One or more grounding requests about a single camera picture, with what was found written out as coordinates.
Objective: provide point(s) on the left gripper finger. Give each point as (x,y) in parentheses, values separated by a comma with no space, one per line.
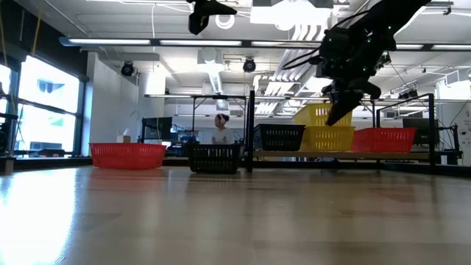
(198,18)
(221,8)

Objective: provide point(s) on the black ceiling spotlight pair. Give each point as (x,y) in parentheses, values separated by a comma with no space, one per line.
(408,94)

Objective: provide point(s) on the black rig post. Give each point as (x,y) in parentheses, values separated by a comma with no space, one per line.
(6,165)

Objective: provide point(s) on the black plastic basket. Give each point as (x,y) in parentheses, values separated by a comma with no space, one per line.
(279,138)
(214,158)

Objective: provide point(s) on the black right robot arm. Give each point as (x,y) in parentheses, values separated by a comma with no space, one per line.
(368,44)

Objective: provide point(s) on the person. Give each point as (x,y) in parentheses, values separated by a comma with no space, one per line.
(222,134)

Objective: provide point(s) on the black aluminium table frame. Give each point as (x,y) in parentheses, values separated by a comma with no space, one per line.
(55,162)

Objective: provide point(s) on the white ceiling pipes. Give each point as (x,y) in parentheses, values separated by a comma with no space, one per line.
(294,70)

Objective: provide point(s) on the black frame wooden shelf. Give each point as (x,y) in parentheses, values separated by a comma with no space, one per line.
(250,129)

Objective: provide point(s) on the large bright window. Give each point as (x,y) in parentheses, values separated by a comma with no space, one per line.
(48,121)

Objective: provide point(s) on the black equipment stand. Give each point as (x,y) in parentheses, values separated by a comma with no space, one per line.
(456,143)

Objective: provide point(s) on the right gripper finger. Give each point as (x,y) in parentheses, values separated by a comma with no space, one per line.
(342,110)

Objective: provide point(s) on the black computer monitor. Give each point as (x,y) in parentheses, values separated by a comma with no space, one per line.
(156,128)

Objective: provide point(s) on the black background table frame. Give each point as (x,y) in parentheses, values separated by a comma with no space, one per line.
(194,110)

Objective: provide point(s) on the yellow plastic basket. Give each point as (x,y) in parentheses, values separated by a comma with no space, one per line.
(312,114)
(327,139)

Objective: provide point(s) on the red plastic basket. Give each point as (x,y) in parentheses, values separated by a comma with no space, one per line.
(127,156)
(382,140)

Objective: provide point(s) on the small cardboard box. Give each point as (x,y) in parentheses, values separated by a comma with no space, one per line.
(125,139)

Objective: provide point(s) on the long overhead light bar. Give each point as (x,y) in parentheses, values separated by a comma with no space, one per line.
(110,41)

